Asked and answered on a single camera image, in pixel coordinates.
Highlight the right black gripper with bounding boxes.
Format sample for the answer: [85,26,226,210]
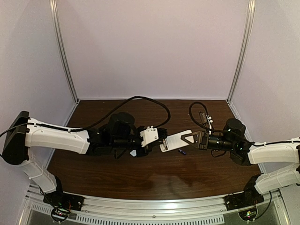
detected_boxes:
[181,132,236,153]

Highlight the white battery cover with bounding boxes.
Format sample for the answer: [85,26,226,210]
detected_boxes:
[130,150,136,157]

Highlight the white remote control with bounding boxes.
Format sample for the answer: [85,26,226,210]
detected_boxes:
[159,130,192,153]

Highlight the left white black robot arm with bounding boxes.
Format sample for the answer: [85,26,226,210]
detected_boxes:
[2,111,167,208]

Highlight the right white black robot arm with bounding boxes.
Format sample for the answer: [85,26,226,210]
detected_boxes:
[180,119,300,207]

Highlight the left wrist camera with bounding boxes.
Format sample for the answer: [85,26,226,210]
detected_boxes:
[140,126,168,147]

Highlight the right black braided cable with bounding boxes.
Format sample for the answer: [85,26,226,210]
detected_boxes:
[189,101,300,146]

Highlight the black braided cable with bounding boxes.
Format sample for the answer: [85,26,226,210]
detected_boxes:
[0,95,171,141]
[189,101,300,146]

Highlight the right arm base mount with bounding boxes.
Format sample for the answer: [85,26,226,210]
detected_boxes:
[223,192,264,222]

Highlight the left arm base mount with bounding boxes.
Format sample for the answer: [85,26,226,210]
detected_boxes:
[41,192,85,224]

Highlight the left black braided cable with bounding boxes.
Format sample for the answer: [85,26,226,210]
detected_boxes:
[0,95,171,141]

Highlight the right aluminium corner post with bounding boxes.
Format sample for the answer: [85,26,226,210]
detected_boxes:
[227,0,256,103]

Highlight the aluminium corner post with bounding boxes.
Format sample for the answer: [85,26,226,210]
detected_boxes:
[49,0,79,103]
[227,0,256,103]

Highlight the left aluminium corner post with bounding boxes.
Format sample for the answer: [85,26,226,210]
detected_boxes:
[49,0,79,103]

